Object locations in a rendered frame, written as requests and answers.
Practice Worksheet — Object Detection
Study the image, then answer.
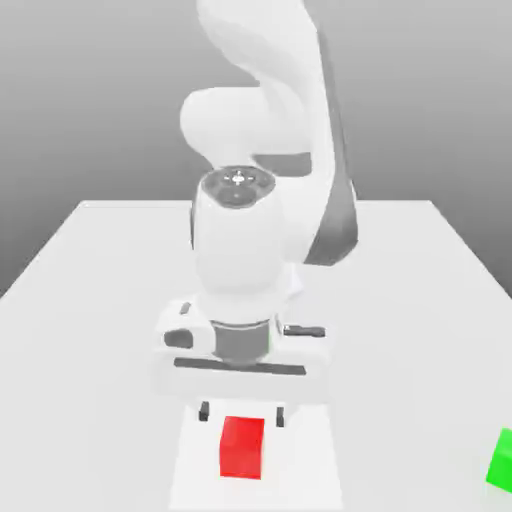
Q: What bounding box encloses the small green cube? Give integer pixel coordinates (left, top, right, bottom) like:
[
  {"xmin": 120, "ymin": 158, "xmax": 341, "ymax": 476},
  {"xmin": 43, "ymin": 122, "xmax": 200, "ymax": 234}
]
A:
[{"xmin": 485, "ymin": 426, "xmax": 512, "ymax": 494}]

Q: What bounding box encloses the small red cube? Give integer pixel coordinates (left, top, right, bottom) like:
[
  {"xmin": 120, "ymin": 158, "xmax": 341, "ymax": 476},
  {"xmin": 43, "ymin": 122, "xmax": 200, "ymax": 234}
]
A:
[{"xmin": 218, "ymin": 415, "xmax": 266, "ymax": 480}]

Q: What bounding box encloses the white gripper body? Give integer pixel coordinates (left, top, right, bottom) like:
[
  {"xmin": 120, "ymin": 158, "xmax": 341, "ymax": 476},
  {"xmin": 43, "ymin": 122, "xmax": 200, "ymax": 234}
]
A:
[{"xmin": 150, "ymin": 346, "xmax": 333, "ymax": 403}]

